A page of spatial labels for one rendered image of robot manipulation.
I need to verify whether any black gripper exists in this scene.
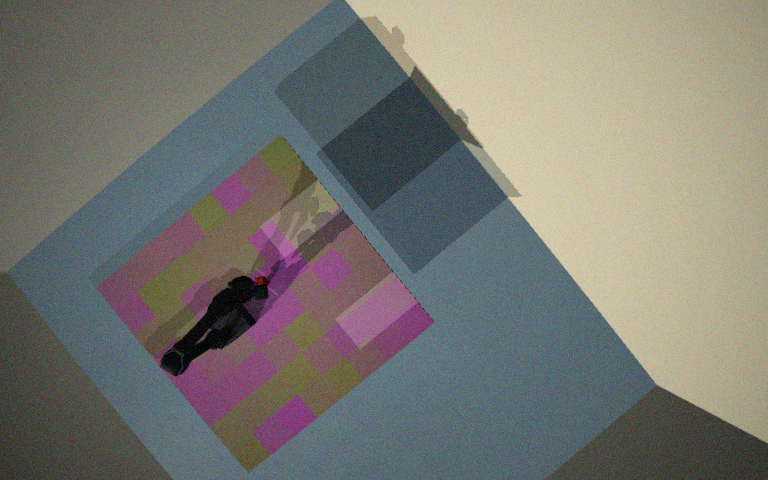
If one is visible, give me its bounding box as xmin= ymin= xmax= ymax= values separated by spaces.
xmin=242 ymin=285 xmax=269 ymax=304

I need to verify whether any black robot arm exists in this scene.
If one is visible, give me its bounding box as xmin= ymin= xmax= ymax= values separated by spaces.
xmin=160 ymin=276 xmax=254 ymax=376

